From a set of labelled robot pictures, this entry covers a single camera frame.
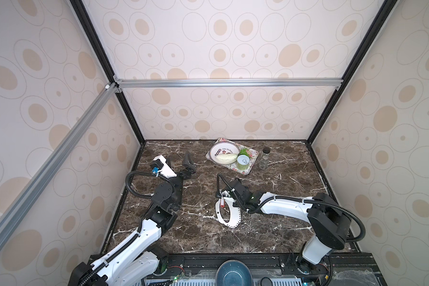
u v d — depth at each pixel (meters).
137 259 0.58
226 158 1.06
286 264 0.73
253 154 1.13
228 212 0.87
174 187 0.53
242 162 1.02
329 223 0.45
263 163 1.04
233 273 0.71
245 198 0.66
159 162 0.58
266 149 1.03
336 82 0.92
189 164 0.64
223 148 1.17
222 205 0.89
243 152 1.03
